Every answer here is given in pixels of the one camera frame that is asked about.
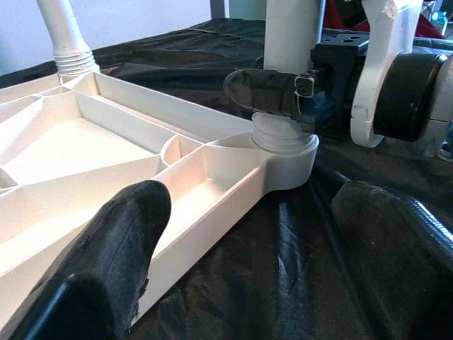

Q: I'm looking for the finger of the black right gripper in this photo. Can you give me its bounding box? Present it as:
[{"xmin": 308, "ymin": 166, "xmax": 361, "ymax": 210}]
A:
[{"xmin": 222, "ymin": 68, "xmax": 318, "ymax": 135}]

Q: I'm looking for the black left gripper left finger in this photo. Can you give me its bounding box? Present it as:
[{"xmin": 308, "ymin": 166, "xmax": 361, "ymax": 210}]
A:
[{"xmin": 0, "ymin": 179, "xmax": 173, "ymax": 340}]

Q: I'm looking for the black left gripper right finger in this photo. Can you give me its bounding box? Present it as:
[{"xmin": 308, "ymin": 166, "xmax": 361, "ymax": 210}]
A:
[{"xmin": 331, "ymin": 180, "xmax": 453, "ymax": 340}]

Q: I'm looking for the white plastic table leg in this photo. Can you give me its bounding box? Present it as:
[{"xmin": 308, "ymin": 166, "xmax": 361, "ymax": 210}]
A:
[
  {"xmin": 251, "ymin": 0, "xmax": 326, "ymax": 152},
  {"xmin": 37, "ymin": 0, "xmax": 96, "ymax": 77}
]

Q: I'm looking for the white plastic table top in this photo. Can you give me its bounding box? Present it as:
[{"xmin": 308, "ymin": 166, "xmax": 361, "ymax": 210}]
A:
[{"xmin": 0, "ymin": 69, "xmax": 321, "ymax": 329}]

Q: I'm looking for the black plastic sheet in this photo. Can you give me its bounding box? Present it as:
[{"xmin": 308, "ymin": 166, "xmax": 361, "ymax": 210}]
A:
[{"xmin": 0, "ymin": 17, "xmax": 453, "ymax": 340}]

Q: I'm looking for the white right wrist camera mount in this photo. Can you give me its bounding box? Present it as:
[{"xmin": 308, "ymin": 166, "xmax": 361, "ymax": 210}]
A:
[{"xmin": 348, "ymin": 0, "xmax": 425, "ymax": 149}]

